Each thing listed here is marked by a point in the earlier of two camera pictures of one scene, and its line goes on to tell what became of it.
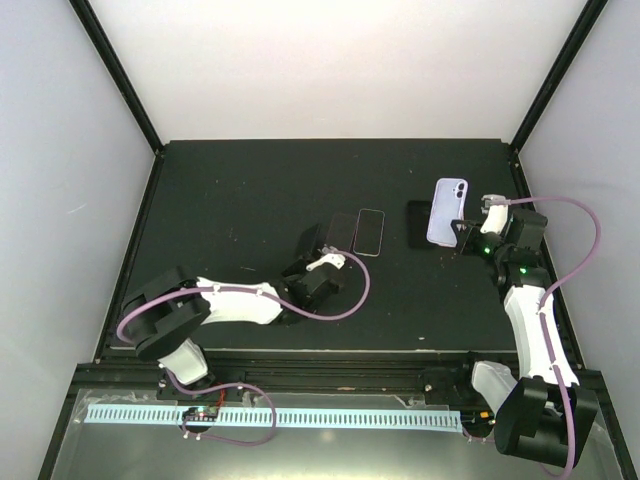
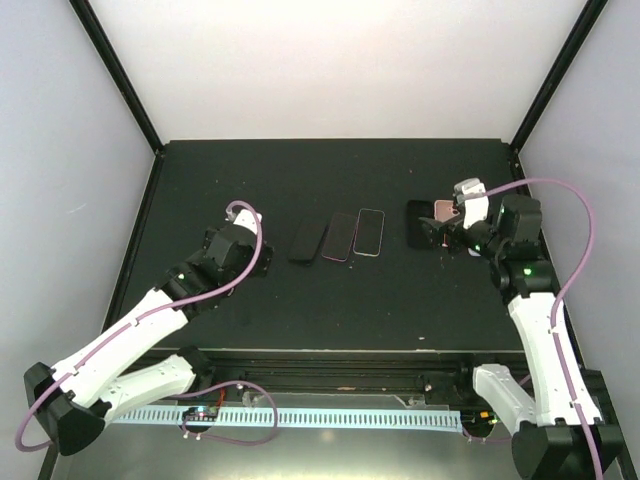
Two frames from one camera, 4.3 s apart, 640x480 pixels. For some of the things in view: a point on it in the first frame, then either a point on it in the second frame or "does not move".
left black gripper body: (289, 271) → (262, 265)
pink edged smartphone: (340, 231) does not move
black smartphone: (369, 232) does not move
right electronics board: (477, 419) does not move
